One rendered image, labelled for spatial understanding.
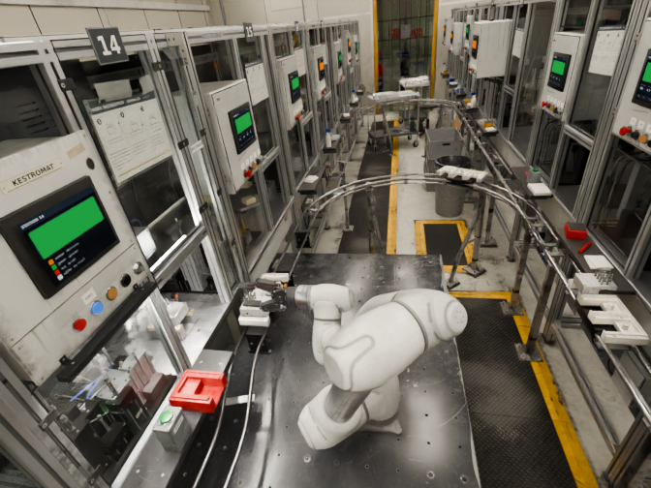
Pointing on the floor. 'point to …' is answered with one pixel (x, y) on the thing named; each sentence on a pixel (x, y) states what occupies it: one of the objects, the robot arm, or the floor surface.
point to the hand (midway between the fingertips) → (247, 294)
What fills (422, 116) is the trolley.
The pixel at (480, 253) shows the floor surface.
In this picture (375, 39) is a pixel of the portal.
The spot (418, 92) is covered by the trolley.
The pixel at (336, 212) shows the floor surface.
